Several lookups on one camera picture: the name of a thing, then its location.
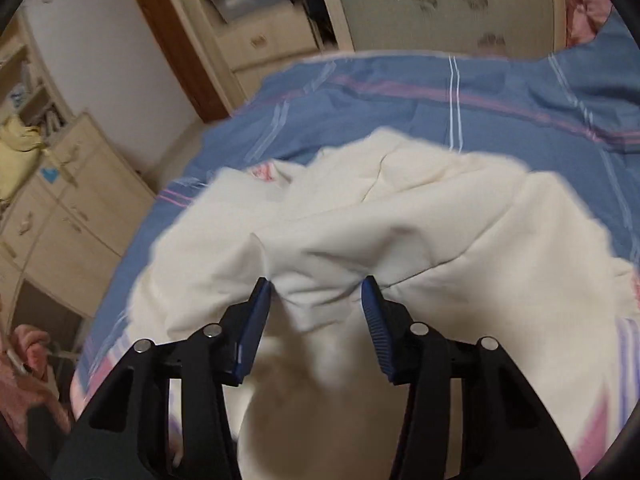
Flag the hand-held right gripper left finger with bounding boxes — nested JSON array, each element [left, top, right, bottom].
[[51, 277, 273, 480]]

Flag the cream drawer cabinet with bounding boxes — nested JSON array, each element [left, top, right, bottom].
[[0, 10, 157, 321]]

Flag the pink pillow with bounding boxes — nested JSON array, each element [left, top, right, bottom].
[[565, 0, 615, 50]]

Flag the yellow cloth bag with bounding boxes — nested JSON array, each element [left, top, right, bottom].
[[0, 114, 47, 202]]

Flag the brown wooden door frame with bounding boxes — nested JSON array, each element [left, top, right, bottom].
[[121, 0, 232, 123]]

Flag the white garment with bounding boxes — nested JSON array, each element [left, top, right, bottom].
[[127, 127, 640, 480]]

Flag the person's pink sleeved forearm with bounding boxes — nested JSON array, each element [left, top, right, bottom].
[[0, 324, 71, 453]]

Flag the paw print headboard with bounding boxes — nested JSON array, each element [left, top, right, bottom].
[[320, 0, 571, 58]]

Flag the cream wardrobe with drawers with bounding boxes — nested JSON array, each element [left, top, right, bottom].
[[172, 0, 326, 98]]

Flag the blue striped bed sheet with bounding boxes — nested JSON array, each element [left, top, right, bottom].
[[70, 35, 640, 480]]

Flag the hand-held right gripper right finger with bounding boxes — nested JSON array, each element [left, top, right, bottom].
[[361, 276, 583, 480]]

